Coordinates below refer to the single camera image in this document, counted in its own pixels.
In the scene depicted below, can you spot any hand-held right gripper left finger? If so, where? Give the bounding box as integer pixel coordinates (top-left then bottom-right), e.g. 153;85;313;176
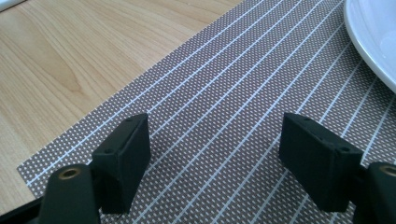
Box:
91;113;152;215

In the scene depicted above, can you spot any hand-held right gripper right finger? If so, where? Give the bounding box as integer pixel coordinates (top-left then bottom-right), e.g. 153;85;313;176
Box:
278;112;364;213

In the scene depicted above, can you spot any brown striped woven placemat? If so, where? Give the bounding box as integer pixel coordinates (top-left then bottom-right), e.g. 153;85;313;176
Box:
17;0;396;224

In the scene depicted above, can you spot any white plate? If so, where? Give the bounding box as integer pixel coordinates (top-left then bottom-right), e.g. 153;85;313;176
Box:
343;0;396;94

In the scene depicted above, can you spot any white flat object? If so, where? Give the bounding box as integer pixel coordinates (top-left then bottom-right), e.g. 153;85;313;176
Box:
0;0;26;13

